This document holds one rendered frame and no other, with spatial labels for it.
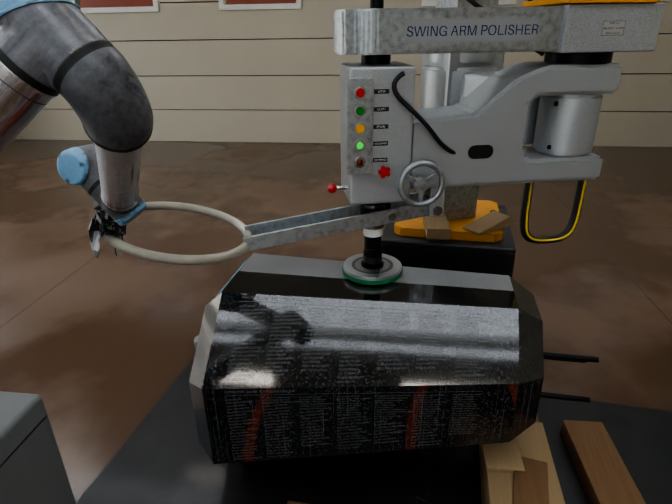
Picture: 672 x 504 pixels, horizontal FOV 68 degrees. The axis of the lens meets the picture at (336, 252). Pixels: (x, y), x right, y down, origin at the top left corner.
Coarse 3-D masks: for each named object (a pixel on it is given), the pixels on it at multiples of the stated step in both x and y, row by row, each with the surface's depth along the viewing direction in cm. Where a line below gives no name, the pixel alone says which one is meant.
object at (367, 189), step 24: (360, 72) 143; (384, 72) 144; (408, 72) 145; (384, 96) 147; (408, 96) 148; (384, 120) 150; (408, 120) 151; (408, 144) 154; (360, 192) 158; (384, 192) 159; (408, 192) 160
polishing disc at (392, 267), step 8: (352, 256) 188; (360, 256) 188; (384, 256) 188; (392, 256) 188; (344, 264) 182; (352, 264) 182; (360, 264) 182; (384, 264) 181; (392, 264) 181; (400, 264) 181; (352, 272) 176; (360, 272) 176; (368, 272) 176; (376, 272) 176; (384, 272) 176; (392, 272) 175; (368, 280) 173; (376, 280) 172
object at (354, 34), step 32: (352, 32) 141; (384, 32) 140; (416, 32) 141; (448, 32) 142; (480, 32) 143; (512, 32) 144; (544, 32) 145; (576, 32) 145; (608, 32) 146; (640, 32) 147
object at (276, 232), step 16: (416, 192) 178; (336, 208) 176; (352, 208) 177; (400, 208) 167; (416, 208) 168; (256, 224) 175; (272, 224) 176; (288, 224) 177; (304, 224) 177; (320, 224) 166; (336, 224) 167; (352, 224) 168; (368, 224) 168; (256, 240) 166; (272, 240) 167; (288, 240) 167
